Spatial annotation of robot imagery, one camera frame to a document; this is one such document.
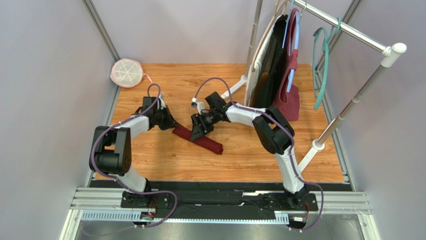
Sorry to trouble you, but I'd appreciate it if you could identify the dark red cloth napkin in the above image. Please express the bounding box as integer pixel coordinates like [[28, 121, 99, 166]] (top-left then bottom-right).
[[172, 125, 224, 155]]

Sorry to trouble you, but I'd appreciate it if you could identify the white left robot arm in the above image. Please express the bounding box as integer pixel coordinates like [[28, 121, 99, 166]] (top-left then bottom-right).
[[89, 94, 179, 195]]

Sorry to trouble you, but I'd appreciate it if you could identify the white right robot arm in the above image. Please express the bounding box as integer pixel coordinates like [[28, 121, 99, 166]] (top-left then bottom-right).
[[190, 92, 308, 201]]

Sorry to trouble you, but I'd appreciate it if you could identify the black hanging garment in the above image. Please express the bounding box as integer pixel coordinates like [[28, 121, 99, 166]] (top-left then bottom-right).
[[250, 14, 289, 108]]

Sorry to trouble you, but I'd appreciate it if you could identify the white hanging towel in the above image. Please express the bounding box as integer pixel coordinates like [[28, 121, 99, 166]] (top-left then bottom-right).
[[243, 27, 273, 106]]

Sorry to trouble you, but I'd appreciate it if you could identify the round pink mesh laundry bag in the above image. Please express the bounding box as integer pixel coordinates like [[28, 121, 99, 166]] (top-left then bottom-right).
[[110, 58, 153, 89]]

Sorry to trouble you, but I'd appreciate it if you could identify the dark red hanging garment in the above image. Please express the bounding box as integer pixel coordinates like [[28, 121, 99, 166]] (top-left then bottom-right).
[[271, 8, 302, 122]]

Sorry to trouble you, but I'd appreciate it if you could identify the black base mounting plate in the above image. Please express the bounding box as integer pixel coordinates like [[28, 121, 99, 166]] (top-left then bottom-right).
[[89, 179, 353, 221]]

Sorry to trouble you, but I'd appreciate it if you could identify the blue plastic hanger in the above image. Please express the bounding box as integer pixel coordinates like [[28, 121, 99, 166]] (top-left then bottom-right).
[[282, 2, 301, 94]]

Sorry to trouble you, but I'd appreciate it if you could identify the wooden hanger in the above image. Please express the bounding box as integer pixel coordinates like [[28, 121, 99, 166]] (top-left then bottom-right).
[[250, 0, 288, 72]]

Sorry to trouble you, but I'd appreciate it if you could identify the teal plastic hanger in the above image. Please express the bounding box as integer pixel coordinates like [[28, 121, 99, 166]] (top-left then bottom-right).
[[312, 17, 342, 110]]

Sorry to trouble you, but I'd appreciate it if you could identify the silver clothes rack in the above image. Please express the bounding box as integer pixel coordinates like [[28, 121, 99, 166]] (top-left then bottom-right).
[[220, 0, 408, 176]]

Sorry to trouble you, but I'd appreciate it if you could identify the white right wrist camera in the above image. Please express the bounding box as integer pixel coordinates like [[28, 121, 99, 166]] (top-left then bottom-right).
[[190, 97, 206, 114]]

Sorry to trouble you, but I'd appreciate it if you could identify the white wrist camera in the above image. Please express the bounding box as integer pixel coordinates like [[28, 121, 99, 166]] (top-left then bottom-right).
[[190, 97, 206, 114], [158, 93, 166, 110]]

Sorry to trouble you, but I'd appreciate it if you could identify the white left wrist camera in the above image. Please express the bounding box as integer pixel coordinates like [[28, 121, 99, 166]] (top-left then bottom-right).
[[158, 93, 166, 110]]

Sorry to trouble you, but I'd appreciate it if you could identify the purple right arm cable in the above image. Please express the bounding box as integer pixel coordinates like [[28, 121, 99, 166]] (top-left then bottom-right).
[[192, 77, 325, 233]]

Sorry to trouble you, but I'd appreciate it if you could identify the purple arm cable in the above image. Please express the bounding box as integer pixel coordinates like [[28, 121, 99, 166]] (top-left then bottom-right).
[[192, 77, 325, 233], [90, 83, 179, 229]]

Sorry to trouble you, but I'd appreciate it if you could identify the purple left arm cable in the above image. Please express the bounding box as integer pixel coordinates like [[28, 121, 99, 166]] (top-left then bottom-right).
[[90, 83, 179, 229]]

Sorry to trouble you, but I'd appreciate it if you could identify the aluminium frame rail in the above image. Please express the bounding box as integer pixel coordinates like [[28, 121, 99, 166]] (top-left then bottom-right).
[[60, 180, 380, 240]]

